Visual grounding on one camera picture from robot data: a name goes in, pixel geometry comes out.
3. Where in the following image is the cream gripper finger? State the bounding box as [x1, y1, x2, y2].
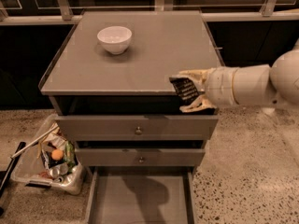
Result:
[179, 94, 216, 113]
[178, 69, 210, 84]

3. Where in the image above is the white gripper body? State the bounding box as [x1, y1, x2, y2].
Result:
[205, 66, 237, 107]

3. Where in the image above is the black rxbar chocolate bar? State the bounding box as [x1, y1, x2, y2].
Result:
[169, 77, 199, 105]

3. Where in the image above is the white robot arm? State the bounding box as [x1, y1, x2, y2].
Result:
[178, 40, 299, 113]

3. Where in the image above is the grey top drawer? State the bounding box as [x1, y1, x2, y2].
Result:
[55, 115, 218, 141]

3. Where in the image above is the grey drawer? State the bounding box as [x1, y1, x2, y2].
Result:
[76, 141, 205, 167]
[55, 115, 218, 141]
[84, 167, 197, 224]

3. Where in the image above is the grey drawer cabinet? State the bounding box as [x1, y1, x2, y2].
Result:
[37, 10, 235, 224]

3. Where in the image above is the grey middle drawer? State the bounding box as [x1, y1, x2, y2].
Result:
[76, 141, 205, 167]

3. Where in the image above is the grey bottom drawer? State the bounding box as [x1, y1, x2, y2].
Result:
[84, 167, 197, 224]

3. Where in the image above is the white ceramic bowl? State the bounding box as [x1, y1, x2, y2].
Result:
[97, 26, 133, 55]

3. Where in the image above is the green snack bag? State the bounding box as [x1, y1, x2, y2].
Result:
[64, 141, 76, 169]

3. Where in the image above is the white stick in bin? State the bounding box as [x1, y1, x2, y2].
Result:
[10, 124, 58, 160]

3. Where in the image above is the orange ball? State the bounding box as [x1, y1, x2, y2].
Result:
[51, 149, 64, 161]

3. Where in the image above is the clear plastic storage bin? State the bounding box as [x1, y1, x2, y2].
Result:
[12, 114, 85, 195]

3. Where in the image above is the silver can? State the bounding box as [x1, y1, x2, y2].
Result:
[49, 167, 61, 179]

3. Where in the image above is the black bar on floor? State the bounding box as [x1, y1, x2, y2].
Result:
[0, 142, 26, 197]

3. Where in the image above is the metal railing frame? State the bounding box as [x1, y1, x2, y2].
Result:
[0, 0, 299, 25]

